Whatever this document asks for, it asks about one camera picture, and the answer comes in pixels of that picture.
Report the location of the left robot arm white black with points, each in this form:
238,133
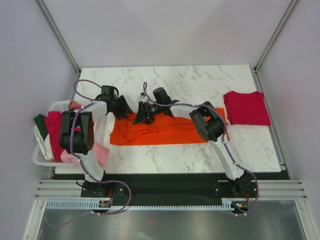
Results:
77,129

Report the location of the light pink t shirt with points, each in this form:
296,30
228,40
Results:
101,153

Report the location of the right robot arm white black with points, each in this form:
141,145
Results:
208,123

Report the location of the aluminium frame post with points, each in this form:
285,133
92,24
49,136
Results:
58,35
276,33

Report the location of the orange t shirt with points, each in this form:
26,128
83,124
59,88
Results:
165,130

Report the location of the right aluminium frame post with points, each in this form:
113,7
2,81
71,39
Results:
276,33

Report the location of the left aluminium frame post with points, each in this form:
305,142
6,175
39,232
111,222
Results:
58,35

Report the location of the folded crimson t shirt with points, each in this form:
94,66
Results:
246,108

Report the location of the magenta t shirt in basket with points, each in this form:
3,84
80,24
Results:
53,122

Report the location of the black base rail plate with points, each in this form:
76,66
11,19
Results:
163,188

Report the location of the white t shirt in basket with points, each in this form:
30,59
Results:
43,140

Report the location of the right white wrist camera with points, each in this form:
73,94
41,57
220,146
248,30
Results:
143,97

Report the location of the white slotted cable duct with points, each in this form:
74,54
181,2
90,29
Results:
101,205

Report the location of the dusty pink t shirt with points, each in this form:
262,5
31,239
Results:
73,105

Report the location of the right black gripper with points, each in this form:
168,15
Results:
141,117

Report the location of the white laundry basket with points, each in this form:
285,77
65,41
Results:
100,126

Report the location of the dark green t shirt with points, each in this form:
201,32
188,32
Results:
39,121

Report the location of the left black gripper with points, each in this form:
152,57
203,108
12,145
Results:
125,108

